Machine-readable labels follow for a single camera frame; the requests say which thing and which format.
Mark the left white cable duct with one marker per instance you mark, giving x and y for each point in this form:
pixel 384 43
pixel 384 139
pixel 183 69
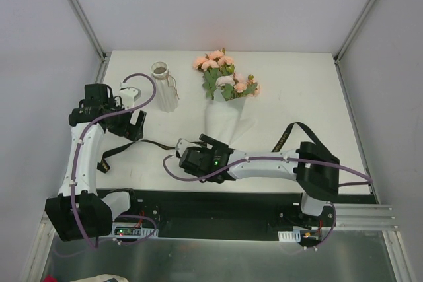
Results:
pixel 133 233

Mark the right aluminium frame post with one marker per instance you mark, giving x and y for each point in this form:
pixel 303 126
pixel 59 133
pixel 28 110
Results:
pixel 358 23

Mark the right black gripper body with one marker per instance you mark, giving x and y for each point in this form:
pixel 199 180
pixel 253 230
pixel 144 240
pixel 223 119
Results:
pixel 190 163

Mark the aluminium frame post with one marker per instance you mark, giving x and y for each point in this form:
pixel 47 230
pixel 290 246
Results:
pixel 358 23
pixel 88 29

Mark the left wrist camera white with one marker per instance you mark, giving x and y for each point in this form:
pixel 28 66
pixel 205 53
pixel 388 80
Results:
pixel 129 95

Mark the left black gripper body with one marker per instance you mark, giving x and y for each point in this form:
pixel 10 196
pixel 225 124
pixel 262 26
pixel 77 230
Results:
pixel 133 127

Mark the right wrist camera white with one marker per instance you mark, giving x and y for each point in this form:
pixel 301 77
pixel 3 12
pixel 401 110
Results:
pixel 183 144

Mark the aluminium front rail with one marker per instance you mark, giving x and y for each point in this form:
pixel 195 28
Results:
pixel 365 217

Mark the pink flower bouquet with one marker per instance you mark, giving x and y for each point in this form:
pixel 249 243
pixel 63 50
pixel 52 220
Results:
pixel 220 75

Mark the beige cloth bag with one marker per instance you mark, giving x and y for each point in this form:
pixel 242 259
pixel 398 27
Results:
pixel 104 278

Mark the left aluminium frame post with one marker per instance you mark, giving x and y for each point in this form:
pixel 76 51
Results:
pixel 88 29

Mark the white ribbed vase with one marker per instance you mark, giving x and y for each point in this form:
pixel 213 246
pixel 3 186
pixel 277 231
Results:
pixel 167 92

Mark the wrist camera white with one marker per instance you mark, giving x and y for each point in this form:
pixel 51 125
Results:
pixel 183 144
pixel 129 95

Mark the white cable duct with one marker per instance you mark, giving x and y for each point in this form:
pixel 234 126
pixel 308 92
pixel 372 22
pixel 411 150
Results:
pixel 289 236
pixel 133 233

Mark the right white cable duct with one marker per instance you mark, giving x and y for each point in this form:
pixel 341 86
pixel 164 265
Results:
pixel 289 236

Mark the white wrapping paper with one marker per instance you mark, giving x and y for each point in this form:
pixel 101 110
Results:
pixel 223 120

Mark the red object at bottom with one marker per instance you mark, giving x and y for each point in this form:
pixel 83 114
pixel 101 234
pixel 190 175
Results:
pixel 49 278

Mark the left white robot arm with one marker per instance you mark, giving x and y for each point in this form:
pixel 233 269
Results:
pixel 77 211

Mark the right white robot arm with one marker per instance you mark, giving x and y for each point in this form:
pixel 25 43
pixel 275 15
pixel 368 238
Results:
pixel 310 166

